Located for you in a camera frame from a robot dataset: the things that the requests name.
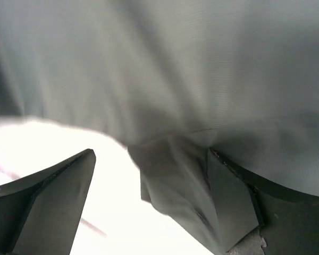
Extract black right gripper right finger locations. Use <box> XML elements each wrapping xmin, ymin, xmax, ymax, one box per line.
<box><xmin>206</xmin><ymin>150</ymin><xmax>319</xmax><ymax>254</ymax></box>

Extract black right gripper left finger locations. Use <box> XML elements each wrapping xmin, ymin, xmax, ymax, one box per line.
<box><xmin>0</xmin><ymin>149</ymin><xmax>96</xmax><ymax>255</ymax></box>

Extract dark grey t shirt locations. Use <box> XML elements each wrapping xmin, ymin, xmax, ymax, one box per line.
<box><xmin>0</xmin><ymin>1</ymin><xmax>319</xmax><ymax>254</ymax></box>

